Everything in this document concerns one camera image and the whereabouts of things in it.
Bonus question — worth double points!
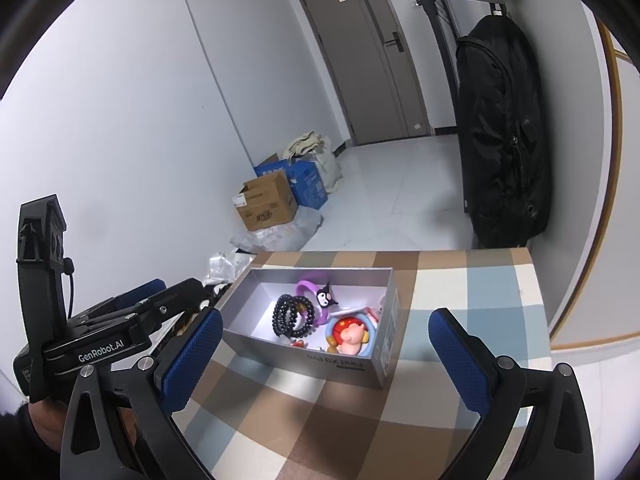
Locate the person's left hand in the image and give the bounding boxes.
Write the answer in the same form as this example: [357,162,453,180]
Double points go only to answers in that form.
[27,400,68,443]

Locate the checkered tablecloth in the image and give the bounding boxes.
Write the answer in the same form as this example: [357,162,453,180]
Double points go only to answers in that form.
[165,247,553,480]

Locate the white plastic bag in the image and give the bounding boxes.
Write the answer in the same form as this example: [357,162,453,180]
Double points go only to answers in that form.
[312,147,345,195]

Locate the brown cardboard box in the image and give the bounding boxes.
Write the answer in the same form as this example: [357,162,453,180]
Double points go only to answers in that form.
[232,170,299,232]

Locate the black backpack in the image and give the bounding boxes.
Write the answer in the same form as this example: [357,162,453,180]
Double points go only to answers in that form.
[455,12,553,250]

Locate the blue cardboard box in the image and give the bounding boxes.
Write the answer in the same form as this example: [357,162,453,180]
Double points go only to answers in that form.
[254,155,329,209]

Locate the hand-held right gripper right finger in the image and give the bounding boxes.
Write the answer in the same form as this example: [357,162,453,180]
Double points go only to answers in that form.
[429,308,596,480]

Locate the pink pig figure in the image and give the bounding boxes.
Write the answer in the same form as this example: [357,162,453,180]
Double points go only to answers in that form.
[337,324,369,356]

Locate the grey door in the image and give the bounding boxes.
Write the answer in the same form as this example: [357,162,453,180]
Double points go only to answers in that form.
[295,0,431,147]

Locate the white wardrobe with wood trim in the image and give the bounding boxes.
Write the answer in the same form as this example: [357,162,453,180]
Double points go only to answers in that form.
[547,15,640,353]

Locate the silver plastic package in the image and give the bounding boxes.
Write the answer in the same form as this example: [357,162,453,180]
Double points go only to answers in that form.
[207,252,256,283]

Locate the blue bracelet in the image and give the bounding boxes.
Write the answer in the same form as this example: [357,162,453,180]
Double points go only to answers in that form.
[324,312,375,358]

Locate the cream canvas tote bag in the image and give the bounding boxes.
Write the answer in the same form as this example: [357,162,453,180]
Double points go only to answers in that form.
[285,131,335,161]

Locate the person's left forearm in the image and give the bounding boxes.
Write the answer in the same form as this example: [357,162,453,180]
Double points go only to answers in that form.
[0,407,66,480]

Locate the purple bracelet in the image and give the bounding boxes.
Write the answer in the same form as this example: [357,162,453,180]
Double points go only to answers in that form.
[294,271,333,326]

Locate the black cartoon charm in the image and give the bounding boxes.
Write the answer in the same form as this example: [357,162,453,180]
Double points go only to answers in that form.
[315,282,340,308]

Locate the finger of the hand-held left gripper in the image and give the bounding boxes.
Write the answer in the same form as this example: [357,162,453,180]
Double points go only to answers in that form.
[127,277,231,341]
[75,278,168,323]

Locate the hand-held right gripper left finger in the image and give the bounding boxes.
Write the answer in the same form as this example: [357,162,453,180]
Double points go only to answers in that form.
[59,307,224,480]

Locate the grey cardboard box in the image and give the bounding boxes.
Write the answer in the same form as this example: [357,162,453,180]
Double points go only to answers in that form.
[220,266,401,391]

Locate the black spiral hair tie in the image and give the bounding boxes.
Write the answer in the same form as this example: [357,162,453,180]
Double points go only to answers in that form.
[272,294,301,336]
[285,297,321,338]

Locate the clear plastic package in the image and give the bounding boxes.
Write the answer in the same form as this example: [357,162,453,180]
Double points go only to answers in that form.
[230,207,323,253]

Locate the black coat rack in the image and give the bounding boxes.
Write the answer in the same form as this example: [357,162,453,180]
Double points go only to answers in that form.
[409,0,461,136]

